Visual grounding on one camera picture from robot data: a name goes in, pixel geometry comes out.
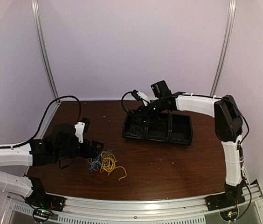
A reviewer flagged aluminium front rail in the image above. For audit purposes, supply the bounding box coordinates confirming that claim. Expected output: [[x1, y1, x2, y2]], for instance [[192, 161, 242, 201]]
[[0, 182, 263, 224]]

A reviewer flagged grey cable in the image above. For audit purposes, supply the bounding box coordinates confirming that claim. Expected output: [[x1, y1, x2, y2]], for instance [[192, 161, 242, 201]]
[[128, 116, 144, 137]]

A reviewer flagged aluminium frame post right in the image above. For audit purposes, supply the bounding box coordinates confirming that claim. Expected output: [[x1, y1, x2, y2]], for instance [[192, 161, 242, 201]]
[[210, 0, 236, 96]]

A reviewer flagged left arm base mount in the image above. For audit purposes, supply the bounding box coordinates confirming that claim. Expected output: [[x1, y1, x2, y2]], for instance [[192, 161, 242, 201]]
[[25, 191, 65, 212]]

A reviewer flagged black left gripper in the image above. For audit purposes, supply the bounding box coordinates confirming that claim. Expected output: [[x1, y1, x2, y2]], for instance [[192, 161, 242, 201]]
[[55, 138, 104, 161]]

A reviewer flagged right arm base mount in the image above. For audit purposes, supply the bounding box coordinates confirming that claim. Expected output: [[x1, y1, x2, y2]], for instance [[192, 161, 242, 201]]
[[205, 190, 245, 211]]

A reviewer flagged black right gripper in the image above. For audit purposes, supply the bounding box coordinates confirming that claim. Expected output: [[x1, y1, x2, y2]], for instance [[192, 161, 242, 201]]
[[133, 98, 165, 120]]

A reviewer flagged aluminium frame post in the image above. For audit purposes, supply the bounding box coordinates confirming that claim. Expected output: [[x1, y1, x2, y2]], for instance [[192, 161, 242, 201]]
[[31, 0, 59, 98], [210, 0, 236, 96]]

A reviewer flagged blue cable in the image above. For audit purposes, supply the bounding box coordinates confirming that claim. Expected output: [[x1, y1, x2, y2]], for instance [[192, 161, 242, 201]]
[[87, 156, 104, 172]]

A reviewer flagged aluminium frame post left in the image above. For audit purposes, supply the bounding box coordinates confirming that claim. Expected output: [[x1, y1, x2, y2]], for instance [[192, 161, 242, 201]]
[[31, 0, 59, 98]]

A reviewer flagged black three-compartment bin tray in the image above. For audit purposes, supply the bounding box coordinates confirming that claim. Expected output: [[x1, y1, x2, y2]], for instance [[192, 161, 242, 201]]
[[122, 113, 193, 146]]

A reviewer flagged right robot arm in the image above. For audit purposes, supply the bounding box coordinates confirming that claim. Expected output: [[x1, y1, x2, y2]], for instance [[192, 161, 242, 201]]
[[131, 80, 248, 206]]

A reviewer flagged yellow cable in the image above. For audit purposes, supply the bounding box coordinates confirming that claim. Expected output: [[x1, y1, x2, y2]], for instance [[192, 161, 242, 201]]
[[87, 150, 127, 182]]

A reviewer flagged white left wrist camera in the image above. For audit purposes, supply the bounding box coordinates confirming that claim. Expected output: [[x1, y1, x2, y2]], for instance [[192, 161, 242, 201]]
[[74, 118, 90, 143]]

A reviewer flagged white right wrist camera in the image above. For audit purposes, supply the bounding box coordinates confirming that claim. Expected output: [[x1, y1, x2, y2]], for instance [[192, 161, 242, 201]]
[[131, 90, 150, 103]]

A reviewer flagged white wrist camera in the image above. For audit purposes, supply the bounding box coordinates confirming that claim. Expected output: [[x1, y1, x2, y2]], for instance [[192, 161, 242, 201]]
[[74, 118, 90, 143], [131, 90, 150, 103]]

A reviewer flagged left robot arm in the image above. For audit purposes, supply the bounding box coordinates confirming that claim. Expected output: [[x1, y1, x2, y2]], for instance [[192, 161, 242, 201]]
[[0, 110, 104, 207]]

